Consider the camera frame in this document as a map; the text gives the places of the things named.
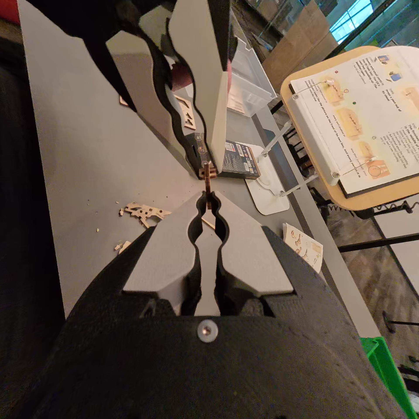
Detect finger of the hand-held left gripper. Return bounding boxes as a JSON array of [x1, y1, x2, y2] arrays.
[[105, 29, 201, 179], [168, 0, 230, 171]]

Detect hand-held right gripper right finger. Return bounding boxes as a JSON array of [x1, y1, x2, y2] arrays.
[[209, 191, 294, 316]]

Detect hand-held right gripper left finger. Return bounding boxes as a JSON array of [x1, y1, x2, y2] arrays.
[[123, 191, 202, 316]]

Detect wooden model frame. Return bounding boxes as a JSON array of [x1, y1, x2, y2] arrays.
[[118, 202, 172, 228]]

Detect small wooden cross part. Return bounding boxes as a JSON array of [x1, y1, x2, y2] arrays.
[[198, 161, 217, 210]]

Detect wooden parts sheet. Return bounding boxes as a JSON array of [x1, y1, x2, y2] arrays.
[[227, 87, 250, 114]]

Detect person's left hand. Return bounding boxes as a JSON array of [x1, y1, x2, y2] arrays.
[[171, 62, 194, 91]]

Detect instruction booklet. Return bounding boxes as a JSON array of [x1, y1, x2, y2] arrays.
[[283, 223, 324, 274]]

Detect clear plastic bin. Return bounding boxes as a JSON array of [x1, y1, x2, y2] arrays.
[[226, 35, 277, 118]]

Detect white book stand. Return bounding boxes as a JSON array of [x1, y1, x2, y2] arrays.
[[245, 46, 419, 216]]

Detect black product box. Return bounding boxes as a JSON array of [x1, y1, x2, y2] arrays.
[[183, 132, 262, 180]]

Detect brown cardboard box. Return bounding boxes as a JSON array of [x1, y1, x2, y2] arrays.
[[262, 0, 339, 94]]

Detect person's black clothing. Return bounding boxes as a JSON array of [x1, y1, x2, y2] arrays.
[[0, 36, 66, 419]]

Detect black folder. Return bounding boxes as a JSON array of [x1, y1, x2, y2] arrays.
[[337, 170, 419, 199]]

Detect stacked green plastic bins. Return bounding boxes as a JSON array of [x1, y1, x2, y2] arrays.
[[359, 337, 417, 419]]

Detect printed instruction sheet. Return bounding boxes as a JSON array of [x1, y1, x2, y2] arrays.
[[290, 46, 419, 195]]

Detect black metal frame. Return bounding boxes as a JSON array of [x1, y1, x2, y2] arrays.
[[337, 209, 419, 253]]

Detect black coiled cable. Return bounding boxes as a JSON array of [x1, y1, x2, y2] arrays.
[[322, 200, 419, 215]]

